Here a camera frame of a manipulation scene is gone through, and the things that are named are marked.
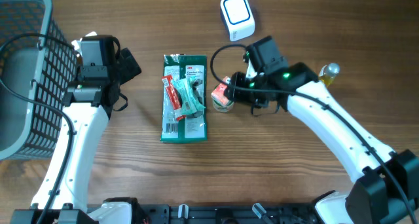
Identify red carton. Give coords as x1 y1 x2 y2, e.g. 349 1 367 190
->
211 83 234 113

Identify yellow oil glass bottle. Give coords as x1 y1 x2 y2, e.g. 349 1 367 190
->
319 63 340 87

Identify green packaged goods bag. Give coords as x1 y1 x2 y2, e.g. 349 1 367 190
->
160 54 207 143

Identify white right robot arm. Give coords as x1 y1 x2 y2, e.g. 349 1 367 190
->
225 63 418 223

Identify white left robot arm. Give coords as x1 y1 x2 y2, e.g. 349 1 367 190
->
10 48 144 223

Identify white barcode scanner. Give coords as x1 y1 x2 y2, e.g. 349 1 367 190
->
220 0 255 42

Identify grey plastic shopping basket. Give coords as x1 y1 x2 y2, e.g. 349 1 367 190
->
1 0 77 159

